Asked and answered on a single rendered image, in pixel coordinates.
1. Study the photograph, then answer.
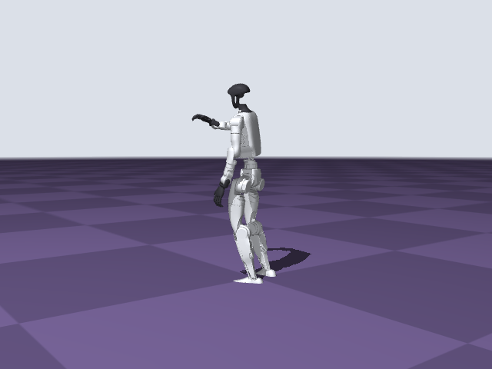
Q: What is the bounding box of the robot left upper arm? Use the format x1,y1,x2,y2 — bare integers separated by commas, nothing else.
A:
230,116,244,158

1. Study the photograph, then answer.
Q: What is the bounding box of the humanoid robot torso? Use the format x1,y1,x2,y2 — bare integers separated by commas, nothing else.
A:
234,110,261,188

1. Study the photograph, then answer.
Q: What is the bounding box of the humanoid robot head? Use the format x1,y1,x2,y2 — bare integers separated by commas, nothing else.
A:
228,84,252,113

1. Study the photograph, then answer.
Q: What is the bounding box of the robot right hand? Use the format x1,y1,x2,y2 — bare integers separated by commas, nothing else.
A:
192,114,220,127

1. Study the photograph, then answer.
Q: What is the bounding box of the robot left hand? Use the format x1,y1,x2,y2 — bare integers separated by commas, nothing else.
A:
214,179,230,207

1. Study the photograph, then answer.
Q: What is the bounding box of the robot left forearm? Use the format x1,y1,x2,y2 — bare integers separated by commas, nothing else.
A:
221,147,237,184

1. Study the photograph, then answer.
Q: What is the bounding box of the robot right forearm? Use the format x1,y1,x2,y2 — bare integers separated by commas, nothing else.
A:
211,120,231,130

